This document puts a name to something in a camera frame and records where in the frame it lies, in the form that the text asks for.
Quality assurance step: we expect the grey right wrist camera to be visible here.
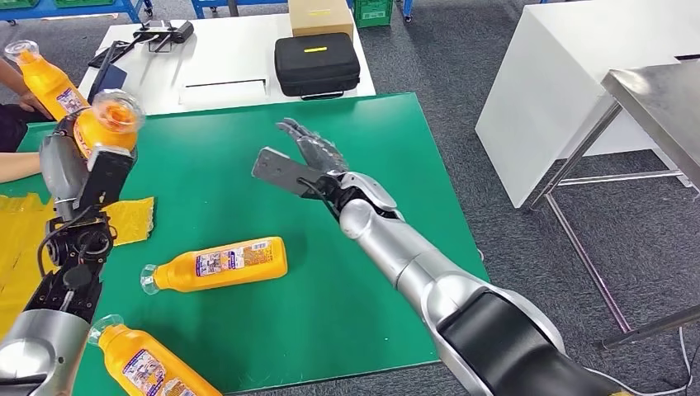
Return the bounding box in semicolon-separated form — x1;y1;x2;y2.
251;146;338;199

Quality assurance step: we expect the white desk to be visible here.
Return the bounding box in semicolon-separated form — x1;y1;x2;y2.
78;12;377;119

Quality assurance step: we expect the black controller with antennas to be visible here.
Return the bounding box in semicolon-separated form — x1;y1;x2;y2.
132;21;196;54

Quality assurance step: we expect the large white table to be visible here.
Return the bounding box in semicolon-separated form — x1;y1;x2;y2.
474;0;700;210

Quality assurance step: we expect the black zippered carrying case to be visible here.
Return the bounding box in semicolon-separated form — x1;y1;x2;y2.
273;31;362;101

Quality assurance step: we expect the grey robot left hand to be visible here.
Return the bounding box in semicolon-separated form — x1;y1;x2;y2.
38;111;92;209

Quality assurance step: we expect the black floor cable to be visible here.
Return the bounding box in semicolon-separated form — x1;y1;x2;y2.
659;338;700;392

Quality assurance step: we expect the stainless steel table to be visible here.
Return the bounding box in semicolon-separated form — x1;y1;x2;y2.
522;57;700;351

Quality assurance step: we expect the person's left hand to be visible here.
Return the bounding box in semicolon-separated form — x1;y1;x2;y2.
17;92;54;120

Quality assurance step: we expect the white floor cable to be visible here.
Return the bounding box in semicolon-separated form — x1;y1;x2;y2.
475;248;693;396

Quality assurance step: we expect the brown cardboard box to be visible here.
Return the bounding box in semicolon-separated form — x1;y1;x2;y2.
288;0;356;40

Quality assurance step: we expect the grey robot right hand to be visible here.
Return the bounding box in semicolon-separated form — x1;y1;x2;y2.
275;116;351;176

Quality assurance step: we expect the yellow translucent plastic film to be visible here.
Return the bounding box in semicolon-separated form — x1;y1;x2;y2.
0;192;156;340

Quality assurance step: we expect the black flat tablet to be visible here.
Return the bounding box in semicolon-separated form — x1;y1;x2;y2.
87;40;136;70

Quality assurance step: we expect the orange detergent bottle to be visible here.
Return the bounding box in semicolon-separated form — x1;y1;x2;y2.
72;88;147;161
140;236;289;297
87;313;225;396
4;40;92;122

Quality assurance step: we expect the white flat box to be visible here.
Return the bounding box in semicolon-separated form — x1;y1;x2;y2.
178;78;270;111

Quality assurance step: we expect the blue metal rack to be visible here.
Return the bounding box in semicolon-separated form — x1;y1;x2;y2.
189;0;291;20
0;0;155;26

